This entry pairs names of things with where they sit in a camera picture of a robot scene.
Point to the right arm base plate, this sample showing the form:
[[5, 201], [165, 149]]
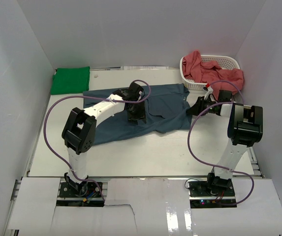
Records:
[[201, 197]]

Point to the blue t shirt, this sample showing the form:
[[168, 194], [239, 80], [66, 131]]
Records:
[[165, 112]]

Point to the folded green t shirt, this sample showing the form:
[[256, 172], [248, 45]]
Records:
[[70, 80]]

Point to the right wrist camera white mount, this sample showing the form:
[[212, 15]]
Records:
[[208, 89]]

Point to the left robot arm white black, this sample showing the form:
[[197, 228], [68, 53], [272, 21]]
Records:
[[80, 128]]

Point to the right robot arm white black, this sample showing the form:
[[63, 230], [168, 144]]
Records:
[[245, 128]]

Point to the red t shirt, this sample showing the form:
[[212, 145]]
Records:
[[195, 69]]

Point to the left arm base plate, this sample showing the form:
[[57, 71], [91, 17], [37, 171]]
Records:
[[88, 196]]

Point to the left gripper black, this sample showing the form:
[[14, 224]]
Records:
[[140, 115]]

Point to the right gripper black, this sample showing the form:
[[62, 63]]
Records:
[[198, 108]]

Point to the white perforated plastic basket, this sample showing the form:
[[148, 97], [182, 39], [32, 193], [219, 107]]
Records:
[[224, 62]]

